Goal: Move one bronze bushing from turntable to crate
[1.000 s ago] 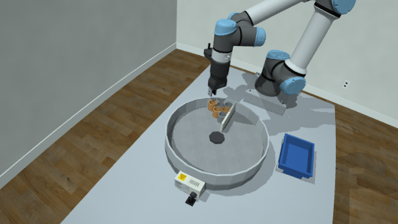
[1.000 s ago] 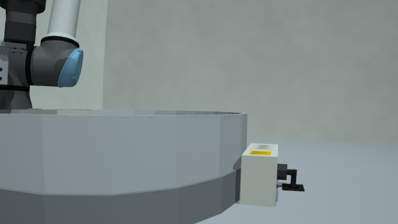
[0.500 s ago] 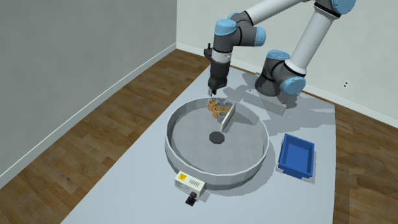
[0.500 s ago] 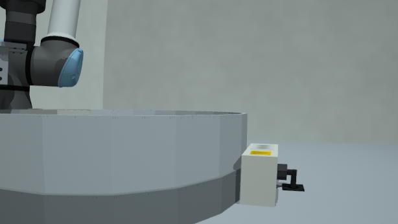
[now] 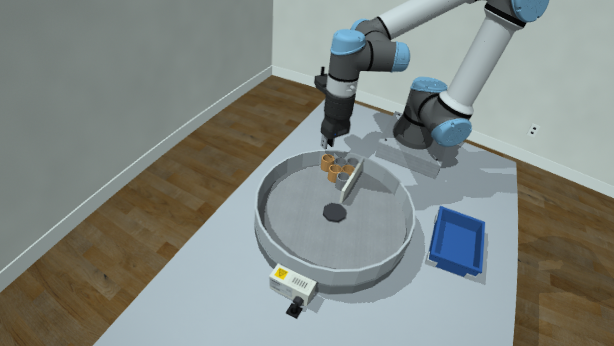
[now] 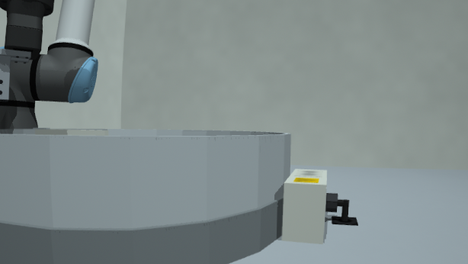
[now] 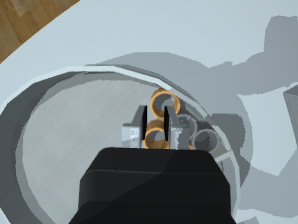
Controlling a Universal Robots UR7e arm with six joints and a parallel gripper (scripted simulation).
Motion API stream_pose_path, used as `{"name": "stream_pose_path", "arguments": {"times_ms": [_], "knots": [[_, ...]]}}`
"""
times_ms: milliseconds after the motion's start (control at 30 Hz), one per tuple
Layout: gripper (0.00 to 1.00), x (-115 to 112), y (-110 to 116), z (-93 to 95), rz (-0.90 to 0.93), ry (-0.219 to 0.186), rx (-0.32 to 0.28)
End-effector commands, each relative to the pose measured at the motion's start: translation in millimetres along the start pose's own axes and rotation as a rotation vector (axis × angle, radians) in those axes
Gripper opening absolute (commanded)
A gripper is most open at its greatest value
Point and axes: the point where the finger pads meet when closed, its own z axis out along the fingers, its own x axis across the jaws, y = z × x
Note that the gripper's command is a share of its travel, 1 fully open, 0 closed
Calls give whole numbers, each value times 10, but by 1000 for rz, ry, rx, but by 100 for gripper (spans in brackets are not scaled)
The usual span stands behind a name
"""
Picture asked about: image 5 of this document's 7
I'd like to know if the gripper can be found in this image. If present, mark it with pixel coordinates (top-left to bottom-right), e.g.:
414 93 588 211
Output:
314 67 358 149

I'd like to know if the blue crate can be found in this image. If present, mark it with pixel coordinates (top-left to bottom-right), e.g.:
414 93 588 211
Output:
425 206 485 281

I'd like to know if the grey metal bushing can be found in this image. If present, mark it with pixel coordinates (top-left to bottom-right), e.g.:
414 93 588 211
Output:
334 157 347 167
346 158 359 168
335 172 350 191

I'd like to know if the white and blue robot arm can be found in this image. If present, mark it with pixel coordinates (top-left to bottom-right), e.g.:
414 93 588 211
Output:
328 0 549 149

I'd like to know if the bronze bushing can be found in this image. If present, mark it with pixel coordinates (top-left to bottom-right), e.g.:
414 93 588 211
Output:
321 154 334 172
342 165 355 176
328 164 342 183

